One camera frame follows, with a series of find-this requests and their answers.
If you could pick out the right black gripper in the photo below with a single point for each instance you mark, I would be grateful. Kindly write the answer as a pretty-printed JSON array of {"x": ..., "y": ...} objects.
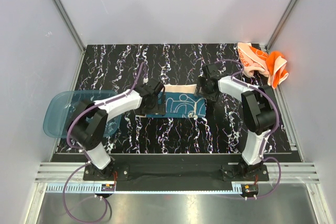
[{"x": 203, "y": 93}]

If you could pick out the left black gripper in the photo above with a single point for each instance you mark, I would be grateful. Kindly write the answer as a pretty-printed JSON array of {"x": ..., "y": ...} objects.
[{"x": 159, "y": 103}]

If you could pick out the teal and cream Doraemon towel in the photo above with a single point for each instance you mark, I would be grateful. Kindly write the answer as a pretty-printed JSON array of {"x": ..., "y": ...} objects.
[{"x": 180, "y": 102}]

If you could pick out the orange and cream Doraemon towel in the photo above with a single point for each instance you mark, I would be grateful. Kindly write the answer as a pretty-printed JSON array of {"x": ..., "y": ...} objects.
[{"x": 272, "y": 66}]

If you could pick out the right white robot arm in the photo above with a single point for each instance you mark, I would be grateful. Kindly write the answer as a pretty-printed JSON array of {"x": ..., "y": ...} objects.
[{"x": 260, "y": 113}]

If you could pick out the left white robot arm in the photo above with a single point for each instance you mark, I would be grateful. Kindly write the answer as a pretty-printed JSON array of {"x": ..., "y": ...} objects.
[{"x": 88, "y": 122}]

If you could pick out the translucent blue plastic tray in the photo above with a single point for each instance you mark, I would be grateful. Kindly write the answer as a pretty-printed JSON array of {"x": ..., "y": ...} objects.
[{"x": 63, "y": 105}]

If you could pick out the left small circuit board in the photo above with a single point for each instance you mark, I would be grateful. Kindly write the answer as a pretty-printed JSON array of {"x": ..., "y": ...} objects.
[{"x": 108, "y": 187}]

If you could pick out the small circuit board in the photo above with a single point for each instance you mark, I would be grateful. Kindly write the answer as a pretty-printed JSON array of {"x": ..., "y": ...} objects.
[
  {"x": 108, "y": 187},
  {"x": 251, "y": 189}
]

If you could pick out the right small circuit board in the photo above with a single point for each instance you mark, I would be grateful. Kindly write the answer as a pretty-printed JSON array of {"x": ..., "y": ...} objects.
[{"x": 251, "y": 189}]

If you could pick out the slotted white cable duct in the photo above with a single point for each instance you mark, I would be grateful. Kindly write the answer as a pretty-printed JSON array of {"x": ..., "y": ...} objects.
[{"x": 123, "y": 188}]

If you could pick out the aluminium frame rail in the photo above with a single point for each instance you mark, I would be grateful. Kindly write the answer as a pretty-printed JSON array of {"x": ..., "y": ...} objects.
[{"x": 288, "y": 173}]

